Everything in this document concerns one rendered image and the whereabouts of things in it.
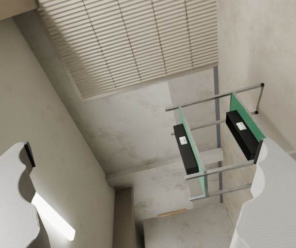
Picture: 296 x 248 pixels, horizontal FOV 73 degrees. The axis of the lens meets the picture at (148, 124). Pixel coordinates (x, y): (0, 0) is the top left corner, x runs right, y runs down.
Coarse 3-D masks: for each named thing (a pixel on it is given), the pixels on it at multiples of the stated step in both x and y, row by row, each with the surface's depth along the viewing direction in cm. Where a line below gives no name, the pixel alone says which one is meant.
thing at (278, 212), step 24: (264, 144) 10; (264, 168) 8; (288, 168) 8; (264, 192) 7; (288, 192) 7; (240, 216) 6; (264, 216) 6; (288, 216) 6; (240, 240) 6; (264, 240) 6; (288, 240) 6
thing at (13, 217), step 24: (24, 144) 11; (0, 168) 9; (24, 168) 9; (0, 192) 8; (24, 192) 8; (0, 216) 7; (24, 216) 7; (0, 240) 6; (24, 240) 6; (48, 240) 7
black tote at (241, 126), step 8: (232, 112) 216; (232, 120) 209; (240, 120) 206; (232, 128) 222; (240, 128) 199; (248, 128) 197; (240, 136) 212; (248, 136) 191; (240, 144) 206; (248, 144) 185; (256, 144) 183; (248, 152) 198; (248, 160) 192
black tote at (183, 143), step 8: (176, 128) 219; (184, 128) 216; (176, 136) 211; (184, 136) 208; (184, 144) 202; (184, 152) 195; (192, 152) 193; (184, 160) 189; (192, 160) 187; (192, 168) 182
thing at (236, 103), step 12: (216, 96) 219; (168, 108) 223; (180, 108) 219; (240, 108) 205; (180, 120) 237; (252, 120) 186; (252, 132) 192; (264, 132) 174; (192, 144) 183; (204, 168) 163; (216, 168) 161; (228, 168) 158; (204, 180) 167; (204, 192) 187; (216, 192) 189; (228, 192) 189
